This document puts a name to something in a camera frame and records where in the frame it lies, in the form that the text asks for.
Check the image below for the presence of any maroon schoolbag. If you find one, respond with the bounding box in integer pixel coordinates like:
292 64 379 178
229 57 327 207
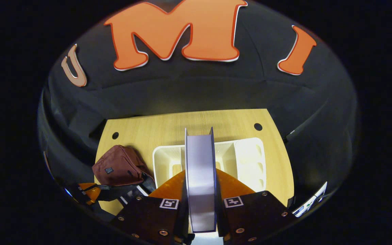
92 145 156 187

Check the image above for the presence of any black backdrop cloth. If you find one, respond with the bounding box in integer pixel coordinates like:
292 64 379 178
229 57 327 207
38 0 358 208

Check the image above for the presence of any white bookshelf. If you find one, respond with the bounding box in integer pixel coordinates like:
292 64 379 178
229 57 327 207
152 137 267 193

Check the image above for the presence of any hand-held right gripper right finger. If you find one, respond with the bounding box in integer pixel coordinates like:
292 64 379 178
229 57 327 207
215 168 295 244

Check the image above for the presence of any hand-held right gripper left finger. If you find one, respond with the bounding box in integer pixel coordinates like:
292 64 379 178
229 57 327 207
111 169 190 245

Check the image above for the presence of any white control box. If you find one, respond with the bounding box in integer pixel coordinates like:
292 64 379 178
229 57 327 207
292 182 328 218

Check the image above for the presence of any blue spine book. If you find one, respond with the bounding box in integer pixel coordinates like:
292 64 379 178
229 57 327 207
184 127 218 234

